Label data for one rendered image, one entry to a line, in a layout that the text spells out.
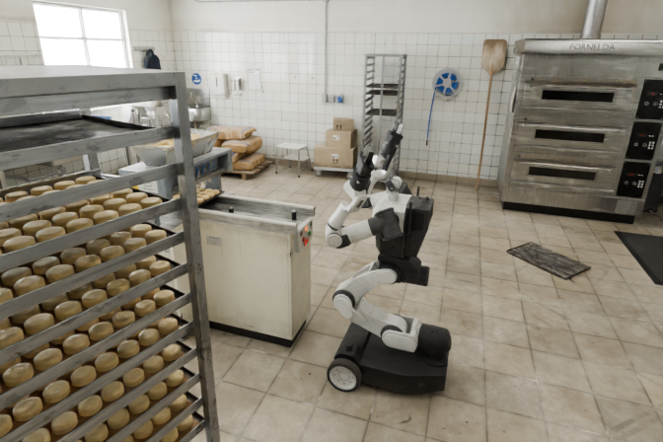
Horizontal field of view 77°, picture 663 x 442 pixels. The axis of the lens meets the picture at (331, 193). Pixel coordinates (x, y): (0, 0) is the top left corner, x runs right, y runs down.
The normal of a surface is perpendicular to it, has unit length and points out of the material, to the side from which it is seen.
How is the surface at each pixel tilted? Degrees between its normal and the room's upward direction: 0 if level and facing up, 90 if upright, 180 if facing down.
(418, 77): 90
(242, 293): 90
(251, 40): 90
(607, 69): 90
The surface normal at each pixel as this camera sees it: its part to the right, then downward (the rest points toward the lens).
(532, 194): -0.28, 0.31
